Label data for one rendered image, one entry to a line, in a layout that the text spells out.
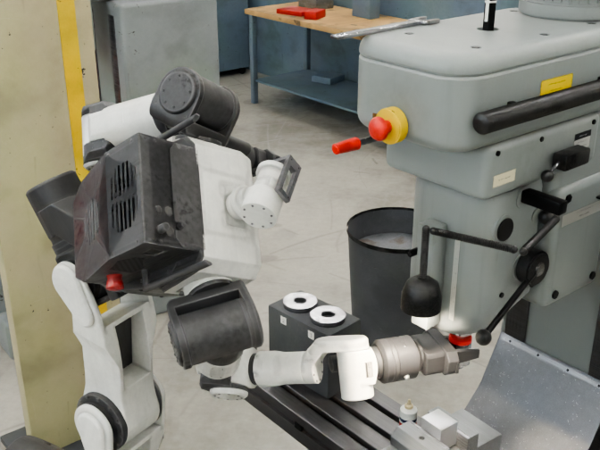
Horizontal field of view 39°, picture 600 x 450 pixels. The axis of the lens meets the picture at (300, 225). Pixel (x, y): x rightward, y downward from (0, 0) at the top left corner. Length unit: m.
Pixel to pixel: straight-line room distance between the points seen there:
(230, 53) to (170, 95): 7.45
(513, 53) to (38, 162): 1.96
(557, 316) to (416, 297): 0.66
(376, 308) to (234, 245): 2.32
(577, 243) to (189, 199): 0.77
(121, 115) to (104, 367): 0.55
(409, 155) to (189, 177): 0.40
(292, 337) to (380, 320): 1.65
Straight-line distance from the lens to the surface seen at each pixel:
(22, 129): 2.95
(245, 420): 3.60
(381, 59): 1.40
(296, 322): 2.13
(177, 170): 1.46
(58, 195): 1.79
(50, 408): 3.41
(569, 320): 2.06
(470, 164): 1.44
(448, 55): 1.32
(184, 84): 1.55
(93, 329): 1.79
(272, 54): 9.01
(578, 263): 1.77
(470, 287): 1.58
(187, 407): 3.70
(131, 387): 1.89
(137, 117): 1.66
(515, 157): 1.47
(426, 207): 1.58
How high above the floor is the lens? 2.17
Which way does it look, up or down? 24 degrees down
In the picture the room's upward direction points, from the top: straight up
